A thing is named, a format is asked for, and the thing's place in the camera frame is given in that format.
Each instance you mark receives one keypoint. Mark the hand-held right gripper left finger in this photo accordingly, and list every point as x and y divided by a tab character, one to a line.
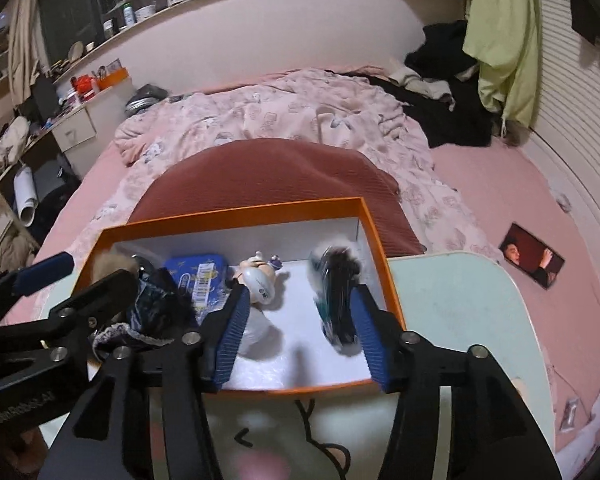
232	335

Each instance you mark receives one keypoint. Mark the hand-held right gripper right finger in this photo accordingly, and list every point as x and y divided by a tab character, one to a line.
372	340

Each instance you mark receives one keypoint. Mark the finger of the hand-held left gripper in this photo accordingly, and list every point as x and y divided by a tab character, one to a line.
45	269
110	292

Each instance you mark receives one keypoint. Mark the clear plastic bag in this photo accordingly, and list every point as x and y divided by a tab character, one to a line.
261	337

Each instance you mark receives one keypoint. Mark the brown fur pompom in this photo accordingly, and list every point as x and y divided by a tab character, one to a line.
112	262

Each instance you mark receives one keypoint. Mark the small dark metal trinket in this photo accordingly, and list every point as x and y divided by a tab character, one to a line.
144	263

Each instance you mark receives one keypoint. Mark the small white figurine toy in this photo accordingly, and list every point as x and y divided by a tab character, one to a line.
260	280

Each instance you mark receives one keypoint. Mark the black hair accessory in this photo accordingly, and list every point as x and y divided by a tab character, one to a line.
335	290

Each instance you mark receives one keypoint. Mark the blue printed tin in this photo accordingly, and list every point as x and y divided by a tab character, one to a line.
195	272

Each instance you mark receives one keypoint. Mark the orange cardboard box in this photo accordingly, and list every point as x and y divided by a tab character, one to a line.
290	240

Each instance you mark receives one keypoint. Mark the red container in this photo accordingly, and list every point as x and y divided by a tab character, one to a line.
84	87

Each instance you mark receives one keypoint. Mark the beige cloth pile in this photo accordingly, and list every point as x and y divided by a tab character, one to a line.
10	255

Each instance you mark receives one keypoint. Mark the white paper roll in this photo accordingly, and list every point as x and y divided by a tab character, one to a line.
24	190

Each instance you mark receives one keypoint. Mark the white cloth bag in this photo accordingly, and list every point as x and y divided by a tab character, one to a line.
10	137

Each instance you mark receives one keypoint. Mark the white drawer unit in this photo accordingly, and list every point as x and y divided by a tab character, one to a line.
75	130

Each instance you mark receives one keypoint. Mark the maroon pillow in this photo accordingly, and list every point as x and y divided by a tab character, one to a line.
270	170

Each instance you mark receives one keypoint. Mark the black rectangular device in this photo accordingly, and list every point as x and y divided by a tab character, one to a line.
45	95

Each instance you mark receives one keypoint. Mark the dark photo card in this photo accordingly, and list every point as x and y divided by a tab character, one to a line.
530	255

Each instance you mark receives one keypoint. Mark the grey bag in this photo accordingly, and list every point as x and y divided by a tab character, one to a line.
147	96

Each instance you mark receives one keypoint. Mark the small orange box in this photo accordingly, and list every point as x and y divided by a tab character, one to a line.
114	79

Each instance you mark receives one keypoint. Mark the small silver packet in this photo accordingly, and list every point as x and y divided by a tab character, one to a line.
570	412

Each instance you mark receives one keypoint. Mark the small round mirror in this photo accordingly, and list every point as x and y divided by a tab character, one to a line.
75	51

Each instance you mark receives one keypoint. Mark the pink printed blanket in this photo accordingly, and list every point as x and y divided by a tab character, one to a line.
280	110

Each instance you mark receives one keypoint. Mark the small grey wrapper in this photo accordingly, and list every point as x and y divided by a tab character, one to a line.
563	202

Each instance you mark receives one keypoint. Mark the black clothes pile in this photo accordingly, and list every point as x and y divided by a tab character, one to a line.
445	115

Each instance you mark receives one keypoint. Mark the beige curtain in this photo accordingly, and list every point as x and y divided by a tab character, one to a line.
22	25

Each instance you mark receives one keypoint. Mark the grey white garment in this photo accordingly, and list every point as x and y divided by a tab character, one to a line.
422	85

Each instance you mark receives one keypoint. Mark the white bottle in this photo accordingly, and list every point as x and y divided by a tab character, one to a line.
127	15

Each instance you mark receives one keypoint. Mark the white jar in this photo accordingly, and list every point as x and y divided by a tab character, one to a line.
145	12

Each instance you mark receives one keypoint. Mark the light green garment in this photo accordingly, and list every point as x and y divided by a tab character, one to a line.
505	35

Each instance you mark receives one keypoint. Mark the black hanging garment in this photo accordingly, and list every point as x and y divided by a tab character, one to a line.
587	20

